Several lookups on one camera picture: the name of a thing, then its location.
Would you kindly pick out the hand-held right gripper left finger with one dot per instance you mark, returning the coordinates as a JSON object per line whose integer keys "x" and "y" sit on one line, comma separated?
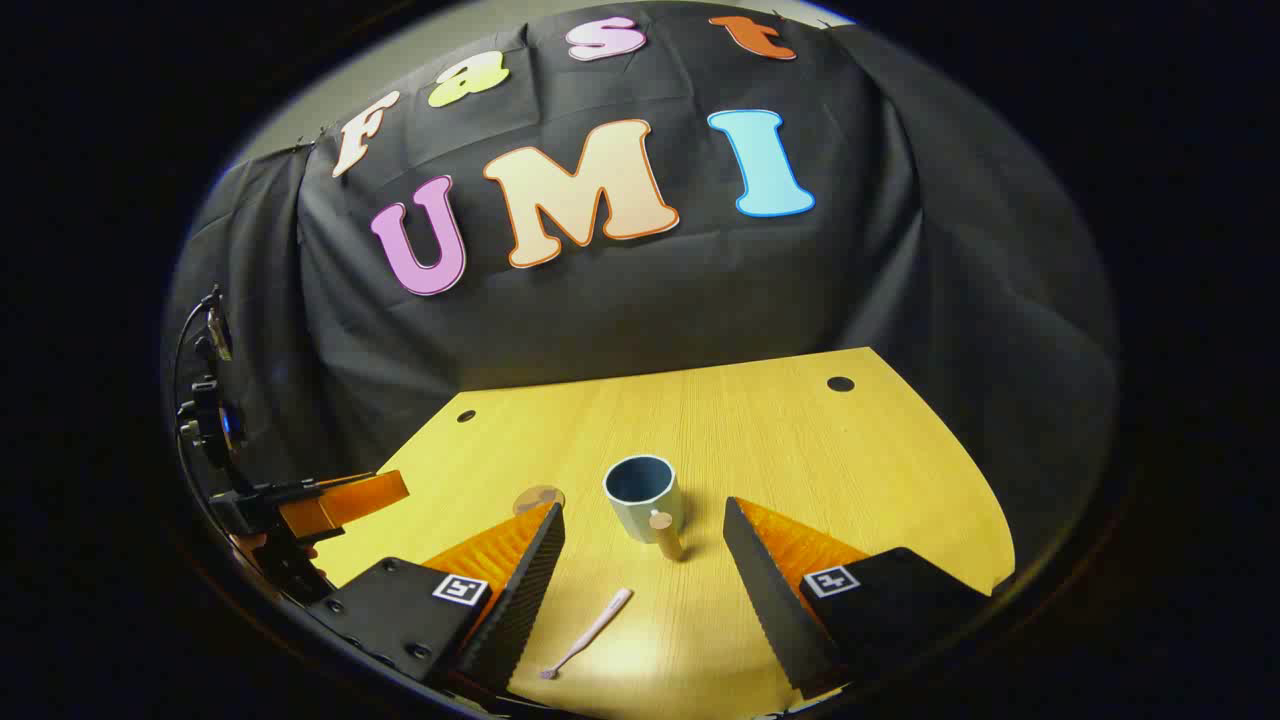
{"x": 530, "y": 580}

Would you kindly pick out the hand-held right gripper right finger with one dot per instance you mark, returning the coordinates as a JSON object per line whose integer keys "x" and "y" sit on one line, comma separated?
{"x": 765, "y": 590}

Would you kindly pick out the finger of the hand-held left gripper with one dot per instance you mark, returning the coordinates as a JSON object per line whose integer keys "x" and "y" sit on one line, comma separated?
{"x": 352, "y": 495}

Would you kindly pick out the pink toothbrush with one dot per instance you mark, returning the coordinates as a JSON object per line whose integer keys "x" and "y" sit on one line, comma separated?
{"x": 600, "y": 622}

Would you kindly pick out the round cork coaster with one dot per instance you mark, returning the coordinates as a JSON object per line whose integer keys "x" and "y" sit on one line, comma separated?
{"x": 535, "y": 497}

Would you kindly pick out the yellow wooden desktop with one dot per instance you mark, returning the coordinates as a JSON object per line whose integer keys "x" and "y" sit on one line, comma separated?
{"x": 760, "y": 430}

